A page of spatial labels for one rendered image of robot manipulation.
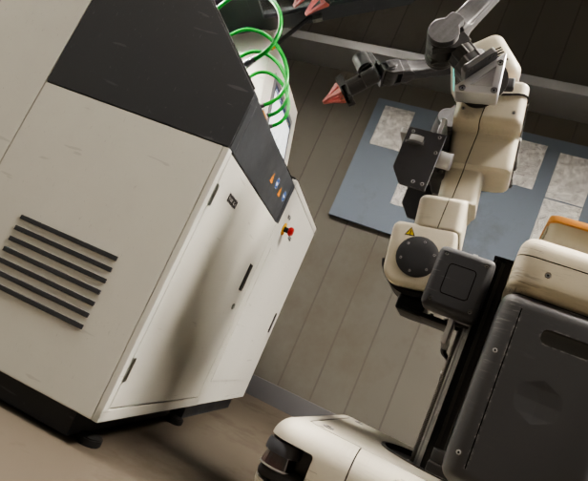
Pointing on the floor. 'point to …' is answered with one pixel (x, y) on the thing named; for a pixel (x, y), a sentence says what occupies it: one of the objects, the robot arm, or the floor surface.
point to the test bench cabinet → (82, 257)
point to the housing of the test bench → (14, 73)
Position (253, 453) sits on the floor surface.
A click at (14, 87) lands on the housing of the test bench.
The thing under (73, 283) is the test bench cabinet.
